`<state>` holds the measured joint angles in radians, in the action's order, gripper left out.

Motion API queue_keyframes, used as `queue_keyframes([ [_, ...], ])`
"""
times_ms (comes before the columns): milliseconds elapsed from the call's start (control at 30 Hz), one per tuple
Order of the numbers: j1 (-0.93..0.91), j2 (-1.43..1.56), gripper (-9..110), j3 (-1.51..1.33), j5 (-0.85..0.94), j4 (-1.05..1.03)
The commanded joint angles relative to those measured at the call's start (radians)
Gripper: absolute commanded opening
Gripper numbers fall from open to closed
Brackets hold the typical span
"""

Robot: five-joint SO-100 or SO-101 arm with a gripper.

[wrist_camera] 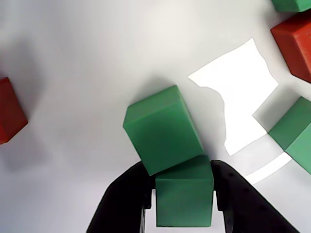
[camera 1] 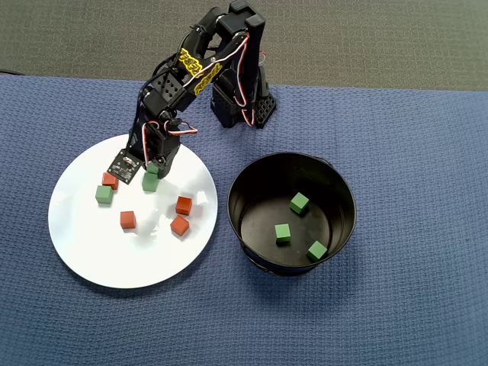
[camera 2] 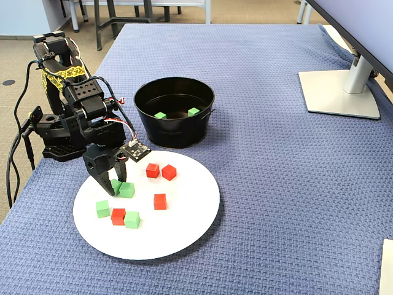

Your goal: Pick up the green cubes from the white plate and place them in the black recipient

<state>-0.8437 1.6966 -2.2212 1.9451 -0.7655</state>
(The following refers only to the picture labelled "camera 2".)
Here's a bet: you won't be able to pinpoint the black power cable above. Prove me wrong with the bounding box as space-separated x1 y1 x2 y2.
4 121 31 210
11 135 35 197

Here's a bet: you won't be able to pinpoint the monitor with silver stand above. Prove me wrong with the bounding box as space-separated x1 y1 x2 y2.
298 0 393 120

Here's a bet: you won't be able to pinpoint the black metal bucket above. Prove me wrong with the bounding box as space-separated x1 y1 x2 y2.
133 76 217 150

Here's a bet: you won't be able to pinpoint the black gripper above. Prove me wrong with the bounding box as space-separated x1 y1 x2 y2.
82 145 128 198

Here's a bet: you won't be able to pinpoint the thin black camera cable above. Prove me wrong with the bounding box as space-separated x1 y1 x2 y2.
12 60 139 142

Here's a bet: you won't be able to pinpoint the light gray table leg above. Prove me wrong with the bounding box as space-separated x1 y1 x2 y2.
68 0 81 33

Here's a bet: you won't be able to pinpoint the dark metal stool frame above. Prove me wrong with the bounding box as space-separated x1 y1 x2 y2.
93 0 154 52

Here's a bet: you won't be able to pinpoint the blue woven table cloth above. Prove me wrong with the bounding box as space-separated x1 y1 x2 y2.
0 22 393 295

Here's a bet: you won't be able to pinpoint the light blue cabinet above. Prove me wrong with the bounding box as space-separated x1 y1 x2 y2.
0 0 73 37

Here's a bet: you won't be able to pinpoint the white flat board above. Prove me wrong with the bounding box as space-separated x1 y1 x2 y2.
379 238 393 295

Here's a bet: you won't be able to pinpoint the yellow patterned strap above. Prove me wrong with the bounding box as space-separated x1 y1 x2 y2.
39 66 88 93

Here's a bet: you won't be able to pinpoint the white round plate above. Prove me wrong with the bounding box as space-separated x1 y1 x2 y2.
72 149 221 261

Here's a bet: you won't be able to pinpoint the light gray table frame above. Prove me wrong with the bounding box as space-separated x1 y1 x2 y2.
81 0 213 25

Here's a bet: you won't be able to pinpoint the black wrist camera board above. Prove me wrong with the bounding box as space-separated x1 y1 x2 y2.
119 140 152 163

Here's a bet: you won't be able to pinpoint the gray chair legs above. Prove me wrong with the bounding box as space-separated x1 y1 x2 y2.
296 0 314 25

